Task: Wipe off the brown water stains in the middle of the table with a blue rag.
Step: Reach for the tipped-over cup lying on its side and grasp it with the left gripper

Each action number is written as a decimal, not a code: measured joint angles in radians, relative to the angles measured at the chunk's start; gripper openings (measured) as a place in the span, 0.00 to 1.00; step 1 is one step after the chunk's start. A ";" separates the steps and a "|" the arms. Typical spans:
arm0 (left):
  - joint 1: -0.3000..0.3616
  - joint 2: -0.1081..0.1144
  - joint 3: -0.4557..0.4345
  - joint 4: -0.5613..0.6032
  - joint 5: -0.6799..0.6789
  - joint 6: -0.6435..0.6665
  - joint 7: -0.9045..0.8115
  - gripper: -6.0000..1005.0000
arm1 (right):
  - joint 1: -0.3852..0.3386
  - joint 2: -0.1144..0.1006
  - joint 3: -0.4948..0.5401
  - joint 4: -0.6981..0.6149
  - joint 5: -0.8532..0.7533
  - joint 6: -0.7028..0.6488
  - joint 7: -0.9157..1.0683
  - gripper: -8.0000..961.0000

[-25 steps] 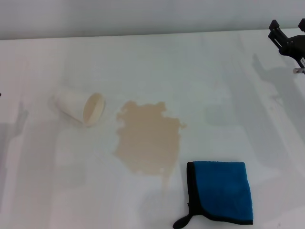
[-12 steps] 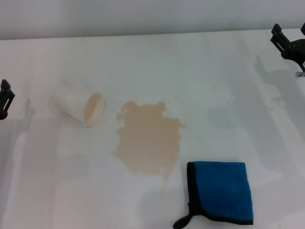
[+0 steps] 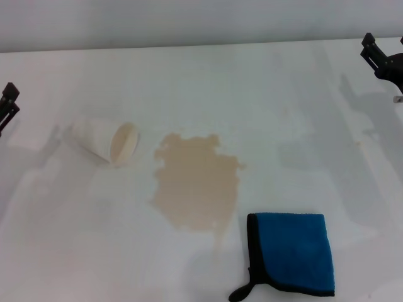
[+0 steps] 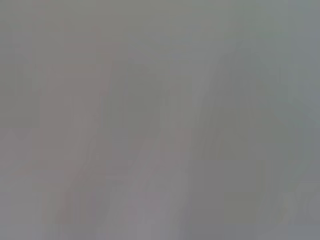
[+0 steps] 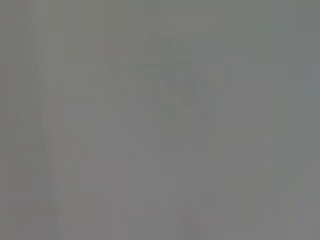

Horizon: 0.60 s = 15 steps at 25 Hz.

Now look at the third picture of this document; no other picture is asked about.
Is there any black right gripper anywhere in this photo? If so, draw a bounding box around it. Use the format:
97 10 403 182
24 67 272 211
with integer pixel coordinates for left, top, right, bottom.
360 32 403 95

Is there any white paper cup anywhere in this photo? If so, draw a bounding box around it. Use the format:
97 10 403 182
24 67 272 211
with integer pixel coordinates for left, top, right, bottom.
69 117 140 168

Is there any blue rag with black trim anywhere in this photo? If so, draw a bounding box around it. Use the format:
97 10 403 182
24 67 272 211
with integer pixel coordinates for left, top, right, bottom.
228 212 336 302

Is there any brown water stain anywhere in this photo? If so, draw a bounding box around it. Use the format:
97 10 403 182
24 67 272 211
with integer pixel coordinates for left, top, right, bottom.
147 132 248 252

